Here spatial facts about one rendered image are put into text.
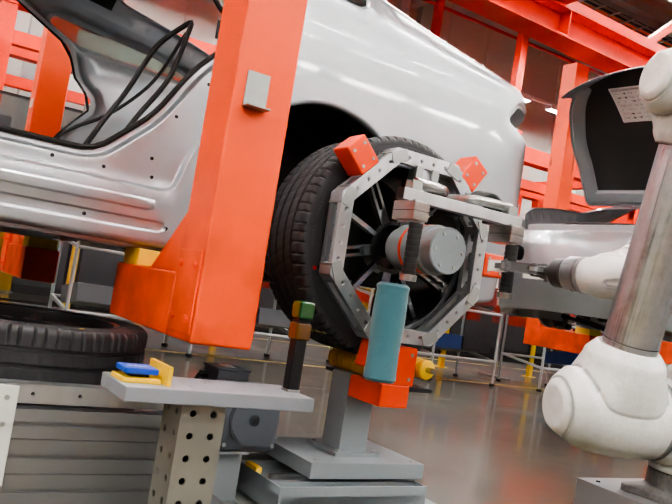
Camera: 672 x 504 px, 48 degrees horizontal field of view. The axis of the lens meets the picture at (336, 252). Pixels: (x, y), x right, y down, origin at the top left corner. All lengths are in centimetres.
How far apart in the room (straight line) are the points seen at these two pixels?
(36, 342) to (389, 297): 87
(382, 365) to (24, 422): 86
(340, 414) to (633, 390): 106
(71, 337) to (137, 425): 26
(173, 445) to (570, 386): 80
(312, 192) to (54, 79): 270
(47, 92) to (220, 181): 281
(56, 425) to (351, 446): 89
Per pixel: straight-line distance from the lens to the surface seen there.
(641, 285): 144
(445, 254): 203
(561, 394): 145
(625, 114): 566
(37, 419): 181
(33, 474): 184
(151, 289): 208
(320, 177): 208
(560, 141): 679
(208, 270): 178
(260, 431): 208
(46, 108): 451
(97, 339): 194
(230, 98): 183
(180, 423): 161
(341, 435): 227
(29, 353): 189
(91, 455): 186
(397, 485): 234
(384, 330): 196
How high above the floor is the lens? 69
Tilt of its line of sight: 3 degrees up
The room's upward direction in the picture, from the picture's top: 9 degrees clockwise
